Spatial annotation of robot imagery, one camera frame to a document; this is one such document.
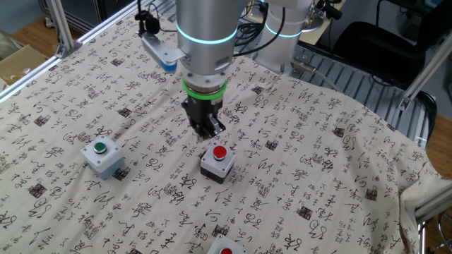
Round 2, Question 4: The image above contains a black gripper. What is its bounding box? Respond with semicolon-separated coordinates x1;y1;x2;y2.
181;97;227;139

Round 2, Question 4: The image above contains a red mushroom button black-base box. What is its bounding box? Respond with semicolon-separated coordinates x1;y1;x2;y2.
200;142;237;185

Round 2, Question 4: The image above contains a green button white box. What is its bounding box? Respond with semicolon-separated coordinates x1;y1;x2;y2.
80;135;126;181

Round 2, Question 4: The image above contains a beige calligraphy print tablecloth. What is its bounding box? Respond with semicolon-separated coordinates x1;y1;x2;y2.
0;5;452;254

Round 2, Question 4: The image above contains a red button grey-base box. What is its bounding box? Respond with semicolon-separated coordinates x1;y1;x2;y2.
206;233;249;254

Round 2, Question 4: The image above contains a beige desk board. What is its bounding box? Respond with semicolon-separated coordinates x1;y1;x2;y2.
299;0;349;47

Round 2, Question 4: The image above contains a dark equipment rack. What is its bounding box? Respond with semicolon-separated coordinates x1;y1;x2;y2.
38;0;138;35

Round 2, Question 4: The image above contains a black webcam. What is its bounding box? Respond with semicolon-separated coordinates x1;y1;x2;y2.
316;0;343;21

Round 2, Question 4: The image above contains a brown cardboard box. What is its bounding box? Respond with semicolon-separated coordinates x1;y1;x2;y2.
0;44;49;85

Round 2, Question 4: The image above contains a black office chair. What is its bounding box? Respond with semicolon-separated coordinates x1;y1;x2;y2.
331;20;428;87

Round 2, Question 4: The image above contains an olive green bag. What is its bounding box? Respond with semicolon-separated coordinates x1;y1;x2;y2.
0;31;22;61

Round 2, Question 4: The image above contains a green flange adapter ring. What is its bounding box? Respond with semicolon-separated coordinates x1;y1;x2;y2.
181;77;229;102

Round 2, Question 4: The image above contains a silver wrist camera blue end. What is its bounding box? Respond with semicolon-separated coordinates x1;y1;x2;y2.
141;31;186;73

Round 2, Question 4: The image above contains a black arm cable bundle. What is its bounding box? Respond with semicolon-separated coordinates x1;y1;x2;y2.
232;0;287;57

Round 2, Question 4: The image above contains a black camera cable plug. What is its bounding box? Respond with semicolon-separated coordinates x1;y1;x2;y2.
135;0;162;36

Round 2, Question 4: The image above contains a grey cable metal connector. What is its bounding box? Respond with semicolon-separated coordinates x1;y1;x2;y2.
290;59;342;93

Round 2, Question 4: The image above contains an aluminium table edge rail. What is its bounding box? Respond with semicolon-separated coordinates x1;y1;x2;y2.
415;188;452;254
0;0;141;103

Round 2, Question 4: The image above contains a black cable loop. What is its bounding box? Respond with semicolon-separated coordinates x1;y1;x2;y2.
405;90;439;144

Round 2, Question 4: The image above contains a chrome stool ring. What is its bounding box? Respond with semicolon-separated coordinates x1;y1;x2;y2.
436;210;452;250

